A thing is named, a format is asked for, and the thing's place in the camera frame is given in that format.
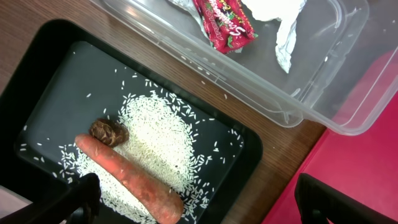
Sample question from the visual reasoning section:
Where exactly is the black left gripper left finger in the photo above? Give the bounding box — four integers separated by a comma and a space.
1, 173, 101, 224

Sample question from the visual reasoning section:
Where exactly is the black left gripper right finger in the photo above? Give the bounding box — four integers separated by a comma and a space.
295, 173, 397, 224

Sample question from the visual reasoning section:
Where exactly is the orange carrot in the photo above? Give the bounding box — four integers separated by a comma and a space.
75, 134, 183, 223

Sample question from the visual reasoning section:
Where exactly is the white rice pile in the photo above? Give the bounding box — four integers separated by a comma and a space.
18, 68, 245, 224

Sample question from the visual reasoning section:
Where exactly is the white tissue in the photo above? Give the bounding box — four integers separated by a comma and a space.
167, 0, 308, 75

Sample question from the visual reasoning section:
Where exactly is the red snack wrapper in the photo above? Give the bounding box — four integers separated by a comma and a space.
193, 0, 258, 54

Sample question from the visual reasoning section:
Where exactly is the black waste tray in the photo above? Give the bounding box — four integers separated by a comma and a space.
1, 20, 262, 223

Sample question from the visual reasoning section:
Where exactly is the red plastic tray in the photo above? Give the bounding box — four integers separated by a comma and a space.
261, 49, 398, 224

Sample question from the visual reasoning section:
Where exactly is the brown chestnut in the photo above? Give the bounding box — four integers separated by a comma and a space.
88, 118, 129, 148

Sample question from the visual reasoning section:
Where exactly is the clear plastic bin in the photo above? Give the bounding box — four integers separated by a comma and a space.
96, 0, 397, 136

